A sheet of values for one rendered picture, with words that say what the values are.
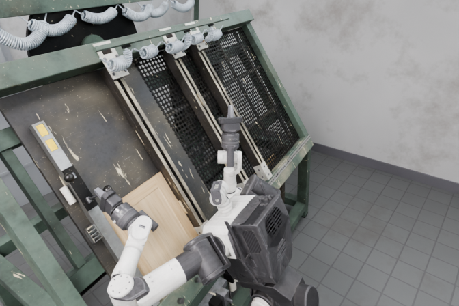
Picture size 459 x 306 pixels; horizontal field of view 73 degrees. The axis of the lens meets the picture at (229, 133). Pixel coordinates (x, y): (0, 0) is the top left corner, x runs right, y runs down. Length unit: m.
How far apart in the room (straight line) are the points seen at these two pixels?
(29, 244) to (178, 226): 0.68
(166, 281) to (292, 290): 0.53
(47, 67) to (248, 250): 1.11
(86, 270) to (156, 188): 0.47
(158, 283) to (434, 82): 3.21
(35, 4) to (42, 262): 1.34
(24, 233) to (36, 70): 0.64
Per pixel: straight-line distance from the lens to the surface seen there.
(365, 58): 3.81
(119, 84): 1.68
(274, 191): 1.45
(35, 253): 1.40
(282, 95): 2.76
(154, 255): 1.63
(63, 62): 1.58
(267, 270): 1.26
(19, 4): 2.06
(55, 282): 1.43
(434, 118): 3.81
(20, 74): 1.50
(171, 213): 1.70
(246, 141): 2.14
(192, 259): 1.14
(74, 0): 2.21
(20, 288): 2.17
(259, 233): 1.14
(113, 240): 1.51
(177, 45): 1.83
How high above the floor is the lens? 2.18
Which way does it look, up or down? 26 degrees down
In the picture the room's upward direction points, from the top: 5 degrees counter-clockwise
